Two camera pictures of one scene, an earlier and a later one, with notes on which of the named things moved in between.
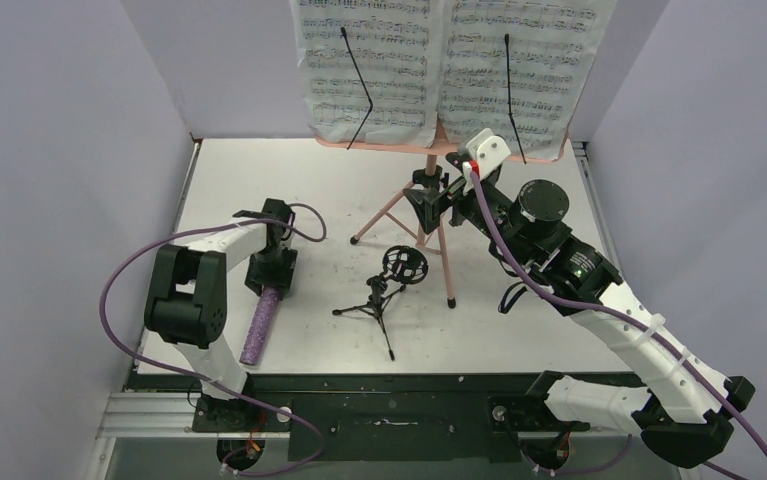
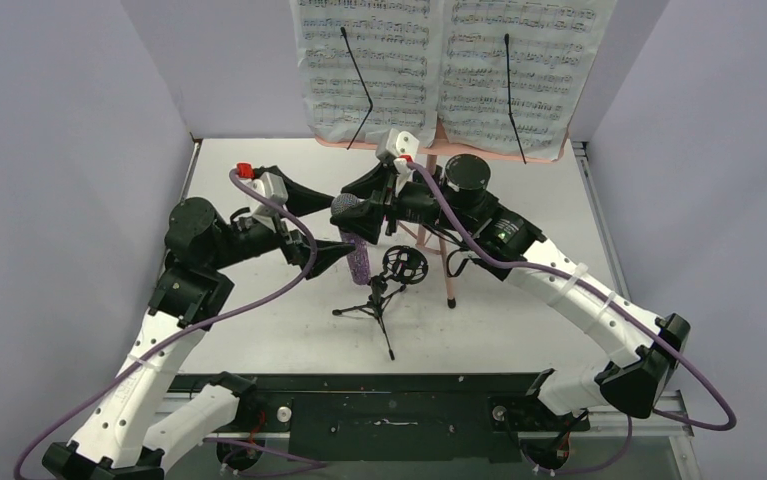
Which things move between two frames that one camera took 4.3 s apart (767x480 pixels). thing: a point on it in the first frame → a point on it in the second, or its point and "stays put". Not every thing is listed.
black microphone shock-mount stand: (402, 266) stays put
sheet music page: (513, 68) stays put
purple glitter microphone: (263, 319) → (357, 259)
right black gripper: (458, 204) → (390, 201)
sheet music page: (370, 69) stays put
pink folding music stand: (443, 145) stays put
